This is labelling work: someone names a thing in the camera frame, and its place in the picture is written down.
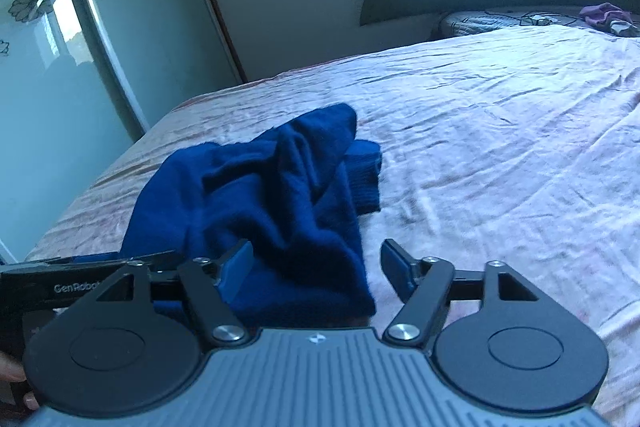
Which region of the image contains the blue knit sweater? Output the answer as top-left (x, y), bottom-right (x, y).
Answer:
top-left (74, 102), bottom-right (384, 327)

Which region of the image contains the person's left hand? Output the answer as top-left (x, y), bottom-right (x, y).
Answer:
top-left (0, 352), bottom-right (39, 411)

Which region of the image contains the pink wrinkled bed sheet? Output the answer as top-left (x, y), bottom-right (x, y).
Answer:
top-left (30, 26), bottom-right (639, 426)

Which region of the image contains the glass sliding wardrobe door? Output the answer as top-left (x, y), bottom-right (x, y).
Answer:
top-left (1, 0), bottom-right (245, 263)

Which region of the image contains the patterned pillow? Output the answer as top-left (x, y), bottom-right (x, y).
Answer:
top-left (437, 6), bottom-right (590, 38)

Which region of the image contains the purple small garment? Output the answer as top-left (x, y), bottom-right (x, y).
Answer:
top-left (579, 2), bottom-right (639, 38)

